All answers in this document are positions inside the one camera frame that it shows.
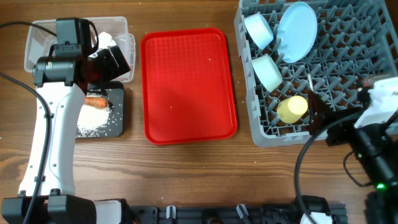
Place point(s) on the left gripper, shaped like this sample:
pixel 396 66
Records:
pixel 112 69

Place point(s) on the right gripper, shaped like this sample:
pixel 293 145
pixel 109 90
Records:
pixel 319 114

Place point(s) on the white napkin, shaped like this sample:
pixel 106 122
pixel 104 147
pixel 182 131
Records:
pixel 105 41

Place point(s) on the yellow plastic cup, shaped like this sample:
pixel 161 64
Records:
pixel 292 109

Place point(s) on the white plastic spoon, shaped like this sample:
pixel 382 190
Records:
pixel 310 82

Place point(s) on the orange carrot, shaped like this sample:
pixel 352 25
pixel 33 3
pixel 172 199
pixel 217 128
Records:
pixel 97 102

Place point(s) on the white rice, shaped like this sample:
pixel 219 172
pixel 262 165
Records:
pixel 96 123

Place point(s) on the green bowl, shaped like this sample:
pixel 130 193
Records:
pixel 267 72

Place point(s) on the large light blue plate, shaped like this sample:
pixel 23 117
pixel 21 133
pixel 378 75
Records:
pixel 297 31

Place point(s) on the light blue bowl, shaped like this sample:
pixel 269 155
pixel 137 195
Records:
pixel 259 30

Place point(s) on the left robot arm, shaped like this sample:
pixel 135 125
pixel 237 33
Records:
pixel 61 79

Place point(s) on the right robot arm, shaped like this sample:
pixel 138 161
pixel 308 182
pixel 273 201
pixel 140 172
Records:
pixel 371 146

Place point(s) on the grey dishwasher rack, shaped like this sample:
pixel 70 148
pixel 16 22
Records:
pixel 355 39

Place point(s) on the black plastic tray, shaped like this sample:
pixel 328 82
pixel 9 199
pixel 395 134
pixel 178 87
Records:
pixel 112 91

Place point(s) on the clear plastic bin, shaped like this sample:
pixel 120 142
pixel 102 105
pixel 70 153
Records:
pixel 39 42

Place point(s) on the red serving tray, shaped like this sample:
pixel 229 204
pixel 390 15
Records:
pixel 187 87

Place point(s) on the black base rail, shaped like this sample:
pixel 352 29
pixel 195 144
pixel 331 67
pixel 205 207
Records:
pixel 265 214

